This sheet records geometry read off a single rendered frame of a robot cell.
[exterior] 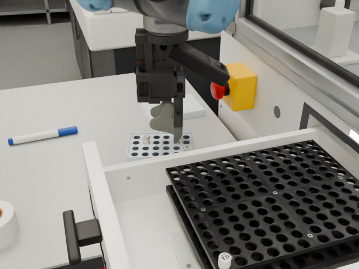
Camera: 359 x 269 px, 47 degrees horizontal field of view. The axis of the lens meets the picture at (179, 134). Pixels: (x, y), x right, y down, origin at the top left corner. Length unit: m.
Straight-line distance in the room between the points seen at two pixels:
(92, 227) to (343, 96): 0.36
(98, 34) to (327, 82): 0.75
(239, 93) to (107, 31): 0.53
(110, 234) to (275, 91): 0.42
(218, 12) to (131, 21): 0.75
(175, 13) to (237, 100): 0.35
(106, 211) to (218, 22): 0.24
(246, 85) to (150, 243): 0.37
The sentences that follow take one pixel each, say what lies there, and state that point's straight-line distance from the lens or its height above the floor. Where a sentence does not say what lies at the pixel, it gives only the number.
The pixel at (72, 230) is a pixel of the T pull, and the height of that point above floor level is 0.91.
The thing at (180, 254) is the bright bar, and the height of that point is 0.85.
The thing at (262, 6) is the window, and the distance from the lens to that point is 0.78.
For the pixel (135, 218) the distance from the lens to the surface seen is 0.56.
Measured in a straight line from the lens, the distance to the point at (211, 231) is 0.45.
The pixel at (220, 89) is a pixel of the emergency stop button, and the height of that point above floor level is 0.88.
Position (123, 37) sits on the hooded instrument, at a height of 0.83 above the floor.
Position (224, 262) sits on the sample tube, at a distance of 0.41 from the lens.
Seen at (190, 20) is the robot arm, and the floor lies 1.09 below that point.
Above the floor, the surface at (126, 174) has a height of 0.88.
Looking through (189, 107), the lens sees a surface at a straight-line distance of 0.94.
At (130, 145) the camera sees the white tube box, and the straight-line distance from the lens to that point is 0.77.
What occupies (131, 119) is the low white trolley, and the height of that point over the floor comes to 0.76.
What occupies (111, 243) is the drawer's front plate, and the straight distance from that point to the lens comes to 0.41.
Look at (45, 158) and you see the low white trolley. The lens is 0.84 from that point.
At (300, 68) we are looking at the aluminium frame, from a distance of 0.65.
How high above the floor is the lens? 1.22
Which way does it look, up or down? 32 degrees down
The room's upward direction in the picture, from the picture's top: straight up
